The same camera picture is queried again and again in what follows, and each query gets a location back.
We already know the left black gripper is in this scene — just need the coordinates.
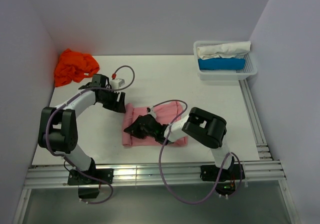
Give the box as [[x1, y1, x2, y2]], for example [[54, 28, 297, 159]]
[[98, 88, 126, 113]]

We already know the pink t shirt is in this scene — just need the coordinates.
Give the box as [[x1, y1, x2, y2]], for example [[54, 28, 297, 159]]
[[121, 101, 183, 148]]

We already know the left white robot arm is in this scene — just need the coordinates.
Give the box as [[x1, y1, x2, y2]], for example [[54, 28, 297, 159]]
[[38, 74, 126, 184]]

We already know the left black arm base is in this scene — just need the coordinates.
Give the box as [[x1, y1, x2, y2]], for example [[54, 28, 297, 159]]
[[63, 158, 114, 204]]

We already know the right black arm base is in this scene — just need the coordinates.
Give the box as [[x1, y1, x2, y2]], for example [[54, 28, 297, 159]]
[[200, 164, 246, 196]]

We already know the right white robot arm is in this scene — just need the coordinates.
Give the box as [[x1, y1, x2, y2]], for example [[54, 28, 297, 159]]
[[124, 107, 235, 179]]

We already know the orange t shirt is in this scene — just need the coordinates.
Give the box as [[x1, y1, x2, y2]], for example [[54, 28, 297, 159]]
[[53, 48, 100, 87]]

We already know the rolled blue t shirt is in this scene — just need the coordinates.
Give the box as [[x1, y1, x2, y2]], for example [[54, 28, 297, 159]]
[[197, 57, 246, 71]]

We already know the rolled white t shirt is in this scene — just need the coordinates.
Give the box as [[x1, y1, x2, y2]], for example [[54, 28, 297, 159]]
[[195, 41, 252, 60]]

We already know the white plastic basket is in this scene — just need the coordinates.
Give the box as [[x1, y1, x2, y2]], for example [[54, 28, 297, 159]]
[[193, 40, 258, 81]]

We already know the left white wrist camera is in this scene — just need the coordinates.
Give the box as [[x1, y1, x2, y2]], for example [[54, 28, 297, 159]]
[[109, 73, 126, 90]]

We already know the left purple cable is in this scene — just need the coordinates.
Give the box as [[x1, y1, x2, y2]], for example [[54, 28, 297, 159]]
[[45, 65, 136, 205]]

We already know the purple cable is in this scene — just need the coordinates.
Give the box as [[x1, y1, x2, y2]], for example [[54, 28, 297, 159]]
[[45, 65, 136, 205], [147, 98, 243, 205]]

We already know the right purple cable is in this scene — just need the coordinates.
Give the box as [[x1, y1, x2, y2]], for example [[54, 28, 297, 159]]
[[147, 98, 243, 205]]

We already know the aluminium rail frame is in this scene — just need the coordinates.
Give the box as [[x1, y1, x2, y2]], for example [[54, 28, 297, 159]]
[[13, 80, 301, 224]]

